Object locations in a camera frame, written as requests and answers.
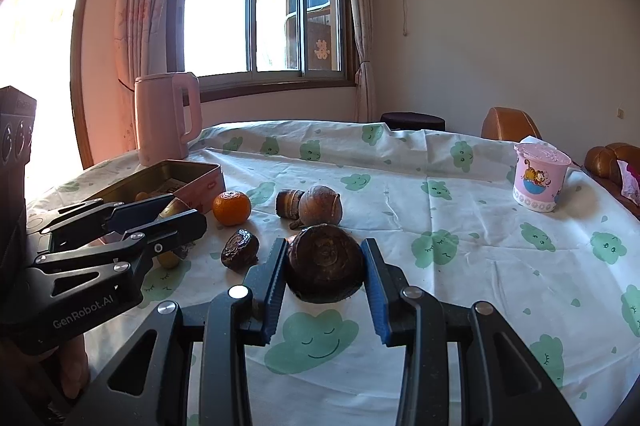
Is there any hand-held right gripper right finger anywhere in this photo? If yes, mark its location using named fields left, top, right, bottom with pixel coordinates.
left=360, top=237, right=583, bottom=426

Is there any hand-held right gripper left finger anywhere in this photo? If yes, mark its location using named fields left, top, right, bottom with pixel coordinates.
left=65, top=236, right=290, bottom=426

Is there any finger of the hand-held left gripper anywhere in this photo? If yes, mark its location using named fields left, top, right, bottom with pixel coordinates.
left=29, top=197, right=176, bottom=248
left=34, top=208, right=208, bottom=277

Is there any pink tin box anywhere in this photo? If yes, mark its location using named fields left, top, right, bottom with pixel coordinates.
left=87, top=159, right=226, bottom=217

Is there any dark wrinkled fruit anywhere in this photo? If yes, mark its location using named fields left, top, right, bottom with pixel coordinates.
left=221, top=229, right=260, bottom=268

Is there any large brown ringed taro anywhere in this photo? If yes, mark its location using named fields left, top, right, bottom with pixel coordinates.
left=285, top=224, right=365, bottom=304

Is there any round brown taro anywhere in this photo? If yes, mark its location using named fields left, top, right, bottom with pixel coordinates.
left=298, top=185, right=343, bottom=227

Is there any person's left hand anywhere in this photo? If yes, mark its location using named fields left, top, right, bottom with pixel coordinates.
left=50, top=335, right=92, bottom=399

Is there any orange mandarin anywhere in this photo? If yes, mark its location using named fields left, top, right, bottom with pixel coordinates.
left=212, top=190, right=252, bottom=227

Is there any pink electric kettle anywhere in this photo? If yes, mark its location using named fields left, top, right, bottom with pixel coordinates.
left=134, top=72, right=203, bottom=168

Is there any white cloud print tablecloth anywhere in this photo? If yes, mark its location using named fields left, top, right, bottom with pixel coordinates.
left=25, top=120, right=640, bottom=426

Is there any wooden glass door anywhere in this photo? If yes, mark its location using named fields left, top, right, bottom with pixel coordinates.
left=0, top=0, right=121, bottom=187

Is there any dark round stool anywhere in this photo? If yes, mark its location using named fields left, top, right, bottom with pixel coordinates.
left=380, top=111, right=446, bottom=132

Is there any pink cartoon cup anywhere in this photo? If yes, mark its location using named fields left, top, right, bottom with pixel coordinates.
left=512, top=142, right=572, bottom=213

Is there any sliding glass window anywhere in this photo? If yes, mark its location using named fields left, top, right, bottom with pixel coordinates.
left=167, top=0, right=353, bottom=94

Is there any brown leather armchair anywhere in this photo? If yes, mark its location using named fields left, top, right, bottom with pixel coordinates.
left=481, top=107, right=543, bottom=142

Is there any pale tied curtain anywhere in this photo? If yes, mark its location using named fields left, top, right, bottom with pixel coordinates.
left=345, top=0, right=378, bottom=123

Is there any brown leather sofa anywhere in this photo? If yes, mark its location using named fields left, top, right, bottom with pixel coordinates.
left=584, top=142, right=640, bottom=219

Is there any pink cloth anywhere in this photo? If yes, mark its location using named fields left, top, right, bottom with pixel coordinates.
left=617, top=159, right=640, bottom=207

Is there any white air conditioner pipe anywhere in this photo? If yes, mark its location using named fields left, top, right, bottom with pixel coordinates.
left=374, top=0, right=410, bottom=38

